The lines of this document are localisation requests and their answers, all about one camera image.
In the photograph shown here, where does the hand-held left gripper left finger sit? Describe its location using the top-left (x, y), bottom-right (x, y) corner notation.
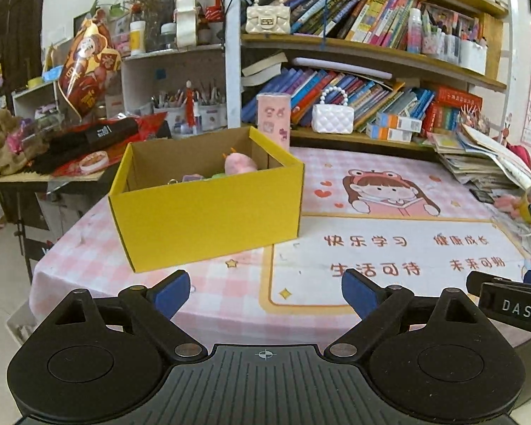
top-left (38, 269), bottom-right (209, 364)

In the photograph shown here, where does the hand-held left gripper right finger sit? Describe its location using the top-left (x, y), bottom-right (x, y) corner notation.
top-left (324, 268), bottom-right (498, 364)

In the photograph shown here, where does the yellow cardboard box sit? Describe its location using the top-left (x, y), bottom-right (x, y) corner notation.
top-left (108, 126), bottom-right (305, 273)

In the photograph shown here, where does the pink plush paw toy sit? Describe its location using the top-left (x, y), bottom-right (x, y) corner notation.
top-left (223, 148), bottom-right (260, 175)

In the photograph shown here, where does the pink checked printed tablecloth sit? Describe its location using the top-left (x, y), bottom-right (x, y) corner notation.
top-left (29, 144), bottom-right (531, 346)

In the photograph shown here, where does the pink fluffy item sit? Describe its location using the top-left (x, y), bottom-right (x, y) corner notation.
top-left (493, 192), bottom-right (531, 213)

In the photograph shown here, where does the stack of papers and books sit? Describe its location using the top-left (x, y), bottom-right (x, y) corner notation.
top-left (425, 124), bottom-right (531, 191)

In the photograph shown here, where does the white tape roll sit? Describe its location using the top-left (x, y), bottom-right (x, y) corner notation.
top-left (77, 151), bottom-right (109, 173)
top-left (175, 0), bottom-right (200, 48)

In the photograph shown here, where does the white orange carton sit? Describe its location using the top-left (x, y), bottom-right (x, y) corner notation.
top-left (376, 113), bottom-right (423, 132)
top-left (366, 124), bottom-right (413, 143)

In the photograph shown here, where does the row of red books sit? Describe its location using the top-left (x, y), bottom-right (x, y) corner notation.
top-left (422, 86), bottom-right (483, 136)

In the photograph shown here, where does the red packaging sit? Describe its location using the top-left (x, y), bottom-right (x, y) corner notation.
top-left (53, 113), bottom-right (169, 178)

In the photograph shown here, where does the white quilted handbag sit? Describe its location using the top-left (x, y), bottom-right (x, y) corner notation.
top-left (312, 86), bottom-right (355, 134)

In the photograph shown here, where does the black fabric bag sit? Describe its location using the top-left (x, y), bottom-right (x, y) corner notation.
top-left (29, 117), bottom-right (140, 173)

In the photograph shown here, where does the black side table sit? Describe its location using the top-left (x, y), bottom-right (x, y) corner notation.
top-left (0, 170), bottom-right (107, 284)

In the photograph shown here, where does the white pen cup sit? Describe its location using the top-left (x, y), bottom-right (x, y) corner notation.
top-left (153, 93), bottom-right (187, 127)
top-left (199, 93), bottom-right (227, 131)

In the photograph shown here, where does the red white doll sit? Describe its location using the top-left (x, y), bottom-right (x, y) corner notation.
top-left (183, 80), bottom-right (196, 131)

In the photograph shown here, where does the row of colourful books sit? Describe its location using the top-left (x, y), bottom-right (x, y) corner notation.
top-left (241, 67), bottom-right (434, 134)
top-left (287, 0), bottom-right (423, 49)

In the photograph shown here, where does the pink cylinder container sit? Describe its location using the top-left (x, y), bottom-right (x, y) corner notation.
top-left (256, 93), bottom-right (291, 148)

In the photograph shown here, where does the brown plush cloth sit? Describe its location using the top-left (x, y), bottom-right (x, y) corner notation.
top-left (0, 108), bottom-right (40, 180)

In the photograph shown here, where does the white pen holder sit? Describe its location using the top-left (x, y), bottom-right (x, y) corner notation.
top-left (459, 38), bottom-right (487, 76)

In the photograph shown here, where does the white shelf unit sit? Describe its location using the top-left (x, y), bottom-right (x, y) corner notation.
top-left (121, 44), bottom-right (228, 131)

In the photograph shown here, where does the white paper roll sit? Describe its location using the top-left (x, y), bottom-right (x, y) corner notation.
top-left (292, 57), bottom-right (392, 81)

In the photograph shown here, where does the thick book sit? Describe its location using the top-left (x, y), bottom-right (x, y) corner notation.
top-left (241, 52), bottom-right (289, 76)
top-left (242, 71), bottom-right (284, 88)

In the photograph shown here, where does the small white shelf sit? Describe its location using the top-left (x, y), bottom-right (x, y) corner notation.
top-left (11, 82), bottom-right (63, 120)

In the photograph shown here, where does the wooden bookshelf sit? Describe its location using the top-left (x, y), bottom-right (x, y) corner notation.
top-left (239, 0), bottom-right (509, 151)

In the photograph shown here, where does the red foil bag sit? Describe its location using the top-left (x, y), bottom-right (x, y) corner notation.
top-left (55, 6), bottom-right (124, 120)

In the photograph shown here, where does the set of colourful markers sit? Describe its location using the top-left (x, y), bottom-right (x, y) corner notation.
top-left (407, 6), bottom-right (461, 65)

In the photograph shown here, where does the white bottle yellow label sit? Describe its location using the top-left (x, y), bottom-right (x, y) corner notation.
top-left (130, 20), bottom-right (147, 57)

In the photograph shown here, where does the cream quilted handbag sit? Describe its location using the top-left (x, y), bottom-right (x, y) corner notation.
top-left (245, 0), bottom-right (291, 35)

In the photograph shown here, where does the dark wooden door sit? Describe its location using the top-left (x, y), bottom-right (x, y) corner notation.
top-left (0, 0), bottom-right (47, 111)

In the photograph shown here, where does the blue cord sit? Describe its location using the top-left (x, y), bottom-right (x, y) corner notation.
top-left (319, 0), bottom-right (329, 49)

